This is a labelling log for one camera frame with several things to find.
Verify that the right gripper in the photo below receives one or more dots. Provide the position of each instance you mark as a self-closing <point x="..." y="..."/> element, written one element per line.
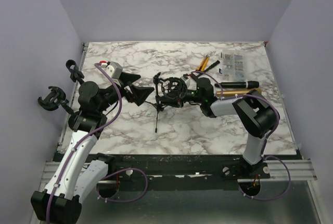
<point x="178" y="101"/>

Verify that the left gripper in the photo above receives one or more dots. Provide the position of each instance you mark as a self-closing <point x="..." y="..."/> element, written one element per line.
<point x="139" y="94"/>

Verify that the black tripod mic stand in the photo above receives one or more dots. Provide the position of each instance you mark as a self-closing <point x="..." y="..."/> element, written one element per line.
<point x="171" y="87"/>

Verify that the black round-base mic stand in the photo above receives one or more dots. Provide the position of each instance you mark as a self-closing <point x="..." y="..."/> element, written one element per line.
<point x="75" y="74"/>

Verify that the gold microphone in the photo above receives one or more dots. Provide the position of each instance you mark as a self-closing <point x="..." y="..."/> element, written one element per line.
<point x="230" y="93"/>

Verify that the black round-base shockmount stand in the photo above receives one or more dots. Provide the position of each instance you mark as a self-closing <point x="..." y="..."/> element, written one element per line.
<point x="54" y="100"/>

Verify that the black microphone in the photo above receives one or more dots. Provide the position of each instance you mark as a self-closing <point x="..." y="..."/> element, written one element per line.
<point x="238" y="85"/>

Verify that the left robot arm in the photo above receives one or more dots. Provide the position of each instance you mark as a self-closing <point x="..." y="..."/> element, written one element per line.
<point x="62" y="198"/>

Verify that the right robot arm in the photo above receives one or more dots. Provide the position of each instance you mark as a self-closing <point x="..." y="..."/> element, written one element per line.
<point x="258" y="116"/>

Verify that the yellow utility knife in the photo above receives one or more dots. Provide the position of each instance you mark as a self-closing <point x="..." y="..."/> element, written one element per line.
<point x="203" y="63"/>

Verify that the clear plastic screw box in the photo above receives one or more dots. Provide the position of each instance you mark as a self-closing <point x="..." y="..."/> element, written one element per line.
<point x="233" y="66"/>

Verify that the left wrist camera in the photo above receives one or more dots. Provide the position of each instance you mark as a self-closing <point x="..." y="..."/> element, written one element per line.
<point x="113" y="69"/>

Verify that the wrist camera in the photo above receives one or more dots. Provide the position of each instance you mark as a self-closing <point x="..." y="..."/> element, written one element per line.
<point x="190" y="81"/>
<point x="113" y="69"/>

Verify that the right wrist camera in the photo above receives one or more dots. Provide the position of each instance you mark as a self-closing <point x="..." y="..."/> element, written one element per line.
<point x="190" y="81"/>

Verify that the black T-handle tool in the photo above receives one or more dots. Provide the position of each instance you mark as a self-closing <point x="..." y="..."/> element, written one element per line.
<point x="212" y="66"/>

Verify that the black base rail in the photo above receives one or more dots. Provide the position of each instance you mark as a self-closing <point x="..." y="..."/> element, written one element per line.
<point x="133" y="173"/>

